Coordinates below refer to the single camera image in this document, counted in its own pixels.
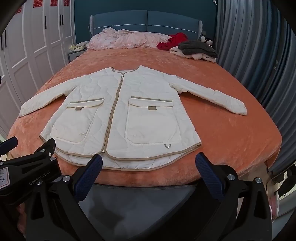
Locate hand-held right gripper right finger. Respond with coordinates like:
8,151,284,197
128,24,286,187
194,152,273,241

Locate blue upholstered headboard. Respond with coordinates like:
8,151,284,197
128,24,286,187
89,10,203,42

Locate pink floral quilt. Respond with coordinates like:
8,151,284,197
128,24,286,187
87,27,173,50

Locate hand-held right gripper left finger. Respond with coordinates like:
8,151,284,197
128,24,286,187
25,154,105,241

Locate grey nightstand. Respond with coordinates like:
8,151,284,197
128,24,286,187
67,49,87,63

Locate white plastic container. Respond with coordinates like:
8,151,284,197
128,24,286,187
265,166,296,219

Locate pale yellow cloth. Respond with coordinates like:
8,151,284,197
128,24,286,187
69,41,91,52

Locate dark grey knit sweater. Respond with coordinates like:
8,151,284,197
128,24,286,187
178,40,218,58

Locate grey pleated curtain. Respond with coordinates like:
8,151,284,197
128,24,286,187
214,0,296,178

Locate white panelled wardrobe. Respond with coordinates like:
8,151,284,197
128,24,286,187
0,0,76,140

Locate black and white plush toy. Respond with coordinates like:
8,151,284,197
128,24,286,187
200,35,214,47

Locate cream fleece garment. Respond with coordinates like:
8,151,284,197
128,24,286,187
169,46,217,63

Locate red garment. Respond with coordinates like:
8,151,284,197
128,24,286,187
157,32,189,51

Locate white quilted jacket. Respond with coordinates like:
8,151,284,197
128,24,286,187
18,65,247,171

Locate orange plush blanket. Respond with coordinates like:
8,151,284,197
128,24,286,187
6,46,283,233

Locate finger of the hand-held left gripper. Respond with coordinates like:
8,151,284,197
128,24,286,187
32,138,57,163
0,136,19,156

